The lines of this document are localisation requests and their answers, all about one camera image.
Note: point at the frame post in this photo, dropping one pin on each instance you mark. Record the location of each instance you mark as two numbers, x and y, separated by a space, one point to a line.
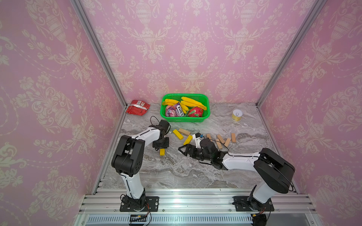
301 33
91 34

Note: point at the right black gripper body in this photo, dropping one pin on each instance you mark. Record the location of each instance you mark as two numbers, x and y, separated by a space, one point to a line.
193 151

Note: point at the red dragon fruit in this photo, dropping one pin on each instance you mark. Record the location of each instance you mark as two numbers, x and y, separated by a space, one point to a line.
195 112

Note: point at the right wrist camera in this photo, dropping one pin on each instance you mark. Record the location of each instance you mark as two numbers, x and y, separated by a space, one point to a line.
197 138

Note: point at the right frame post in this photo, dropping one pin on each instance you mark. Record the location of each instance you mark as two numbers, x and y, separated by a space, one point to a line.
301 33

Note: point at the purple snack packet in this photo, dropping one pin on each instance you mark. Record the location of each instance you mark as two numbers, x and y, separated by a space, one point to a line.
174 111

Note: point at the wooden block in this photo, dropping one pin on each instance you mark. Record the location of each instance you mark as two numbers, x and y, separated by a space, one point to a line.
227 142
183 131

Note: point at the red snack bag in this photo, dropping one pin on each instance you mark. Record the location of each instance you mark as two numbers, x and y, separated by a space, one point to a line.
138 107

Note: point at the left frame post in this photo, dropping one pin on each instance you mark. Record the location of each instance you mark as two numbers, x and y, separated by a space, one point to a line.
91 34

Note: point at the green plastic basket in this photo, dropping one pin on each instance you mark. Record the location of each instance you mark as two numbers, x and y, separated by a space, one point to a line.
198 97

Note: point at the right banana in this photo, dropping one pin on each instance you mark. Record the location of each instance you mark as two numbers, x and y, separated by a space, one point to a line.
192 103

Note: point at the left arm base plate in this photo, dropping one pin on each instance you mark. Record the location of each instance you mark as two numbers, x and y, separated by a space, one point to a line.
145 203

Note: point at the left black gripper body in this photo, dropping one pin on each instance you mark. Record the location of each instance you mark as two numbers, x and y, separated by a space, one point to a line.
162 143

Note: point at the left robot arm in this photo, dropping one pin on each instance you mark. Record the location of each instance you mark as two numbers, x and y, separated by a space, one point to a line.
128 158

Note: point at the banana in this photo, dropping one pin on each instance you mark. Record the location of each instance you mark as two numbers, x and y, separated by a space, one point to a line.
192 103
172 102

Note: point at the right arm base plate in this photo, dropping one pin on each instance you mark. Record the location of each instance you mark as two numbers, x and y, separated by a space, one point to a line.
245 203

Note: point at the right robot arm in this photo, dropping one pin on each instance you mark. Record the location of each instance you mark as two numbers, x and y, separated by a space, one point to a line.
276 172

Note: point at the wooden block right three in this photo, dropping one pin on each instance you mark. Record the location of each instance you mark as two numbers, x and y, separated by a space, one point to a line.
219 144

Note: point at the left banana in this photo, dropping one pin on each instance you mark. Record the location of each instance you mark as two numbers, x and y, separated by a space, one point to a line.
172 102

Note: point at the wooden block right two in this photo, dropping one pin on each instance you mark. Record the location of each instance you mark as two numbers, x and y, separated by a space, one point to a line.
220 139

